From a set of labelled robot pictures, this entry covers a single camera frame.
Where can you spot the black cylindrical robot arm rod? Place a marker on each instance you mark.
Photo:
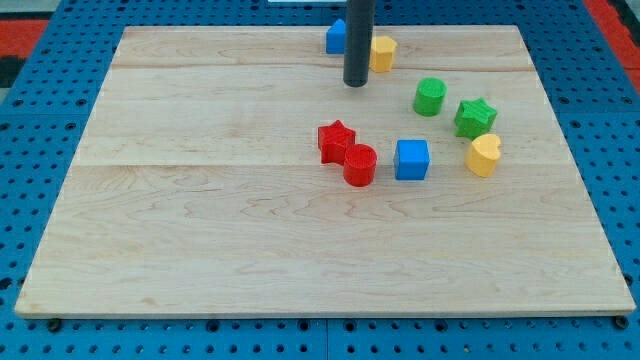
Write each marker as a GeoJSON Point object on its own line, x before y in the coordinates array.
{"type": "Point", "coordinates": [358, 36]}

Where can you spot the blue cube block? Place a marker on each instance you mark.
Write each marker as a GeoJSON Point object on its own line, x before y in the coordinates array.
{"type": "Point", "coordinates": [411, 159]}

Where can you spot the red star block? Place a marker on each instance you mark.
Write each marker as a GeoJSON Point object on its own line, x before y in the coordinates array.
{"type": "Point", "coordinates": [333, 140]}

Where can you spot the red cylinder block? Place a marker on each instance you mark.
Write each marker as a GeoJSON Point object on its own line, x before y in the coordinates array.
{"type": "Point", "coordinates": [359, 167]}

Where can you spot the light wooden board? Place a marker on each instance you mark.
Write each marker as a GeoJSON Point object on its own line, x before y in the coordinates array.
{"type": "Point", "coordinates": [197, 189]}

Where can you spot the yellow hexagon block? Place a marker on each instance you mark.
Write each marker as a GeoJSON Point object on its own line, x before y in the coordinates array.
{"type": "Point", "coordinates": [382, 53]}

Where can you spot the green cylinder block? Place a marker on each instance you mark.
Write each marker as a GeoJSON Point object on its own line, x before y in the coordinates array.
{"type": "Point", "coordinates": [429, 96]}

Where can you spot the blue pentagon block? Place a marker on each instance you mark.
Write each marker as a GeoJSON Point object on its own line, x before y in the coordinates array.
{"type": "Point", "coordinates": [335, 38]}

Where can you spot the yellow heart block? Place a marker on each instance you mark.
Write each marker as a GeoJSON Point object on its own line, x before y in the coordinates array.
{"type": "Point", "coordinates": [483, 155]}

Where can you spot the green star block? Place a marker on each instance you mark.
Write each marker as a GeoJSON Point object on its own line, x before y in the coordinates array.
{"type": "Point", "coordinates": [474, 118]}

